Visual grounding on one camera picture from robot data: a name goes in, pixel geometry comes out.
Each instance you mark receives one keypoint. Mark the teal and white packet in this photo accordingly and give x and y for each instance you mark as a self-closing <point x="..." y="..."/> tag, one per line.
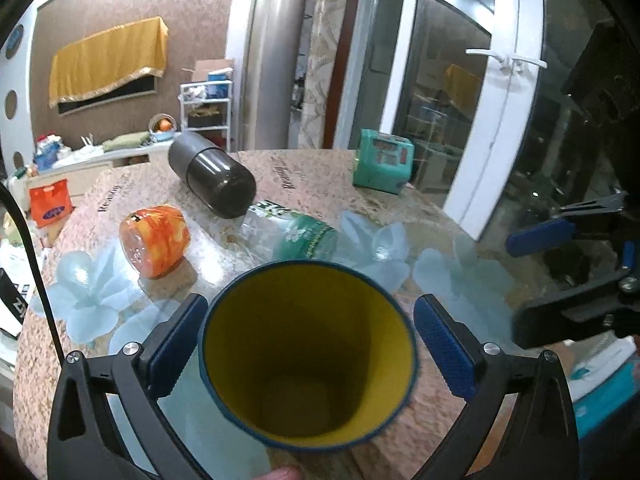
<point x="607" y="390"/>

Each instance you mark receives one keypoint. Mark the cardboard box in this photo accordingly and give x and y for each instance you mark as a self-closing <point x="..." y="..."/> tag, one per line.
<point x="212" y="67"/>

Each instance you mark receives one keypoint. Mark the person's left hand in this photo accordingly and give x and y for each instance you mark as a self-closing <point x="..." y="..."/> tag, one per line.
<point x="282" y="473"/>

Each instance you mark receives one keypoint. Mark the dark grey thermos flask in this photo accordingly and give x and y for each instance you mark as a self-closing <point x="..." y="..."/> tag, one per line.
<point x="212" y="175"/>

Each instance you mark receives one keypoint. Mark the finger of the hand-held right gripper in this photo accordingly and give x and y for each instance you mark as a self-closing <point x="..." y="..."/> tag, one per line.
<point x="540" y="238"/>
<point x="550" y="320"/>

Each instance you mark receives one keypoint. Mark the blue cup with yellow inside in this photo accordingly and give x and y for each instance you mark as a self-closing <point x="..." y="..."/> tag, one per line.
<point x="310" y="350"/>

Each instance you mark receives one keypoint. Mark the yellow fringed cloth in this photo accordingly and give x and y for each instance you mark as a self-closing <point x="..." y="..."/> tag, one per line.
<point x="107" y="62"/>

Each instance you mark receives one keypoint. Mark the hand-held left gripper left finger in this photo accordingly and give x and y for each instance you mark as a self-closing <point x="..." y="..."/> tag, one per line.
<point x="176" y="347"/>

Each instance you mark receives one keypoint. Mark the white glass door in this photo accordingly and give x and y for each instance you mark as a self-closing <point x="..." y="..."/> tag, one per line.
<point x="465" y="95"/>

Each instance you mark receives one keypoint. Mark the green tissue pack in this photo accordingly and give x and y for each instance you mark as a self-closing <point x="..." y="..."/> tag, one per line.
<point x="382" y="162"/>

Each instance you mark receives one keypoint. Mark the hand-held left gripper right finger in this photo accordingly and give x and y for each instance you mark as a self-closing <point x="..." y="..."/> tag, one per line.
<point x="445" y="352"/>

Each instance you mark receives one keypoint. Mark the black box with white print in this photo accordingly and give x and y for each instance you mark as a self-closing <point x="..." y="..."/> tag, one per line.
<point x="12" y="300"/>

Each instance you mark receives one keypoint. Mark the black television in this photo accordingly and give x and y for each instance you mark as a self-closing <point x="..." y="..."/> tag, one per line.
<point x="107" y="94"/>

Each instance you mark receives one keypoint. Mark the orange patterned jar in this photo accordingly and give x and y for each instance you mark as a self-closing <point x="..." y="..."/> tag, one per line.
<point x="155" y="240"/>

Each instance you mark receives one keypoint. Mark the folded green cloth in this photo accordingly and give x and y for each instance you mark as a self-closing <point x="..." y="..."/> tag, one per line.
<point x="127" y="141"/>

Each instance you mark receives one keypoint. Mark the orange plastic bag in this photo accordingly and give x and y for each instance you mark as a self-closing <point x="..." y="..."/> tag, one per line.
<point x="50" y="202"/>

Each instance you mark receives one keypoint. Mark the clear bottle with green label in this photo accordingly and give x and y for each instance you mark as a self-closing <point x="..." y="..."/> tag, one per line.
<point x="295" y="237"/>

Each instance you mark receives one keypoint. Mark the tall grey air conditioner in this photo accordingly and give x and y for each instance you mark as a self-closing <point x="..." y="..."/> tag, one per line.
<point x="280" y="55"/>

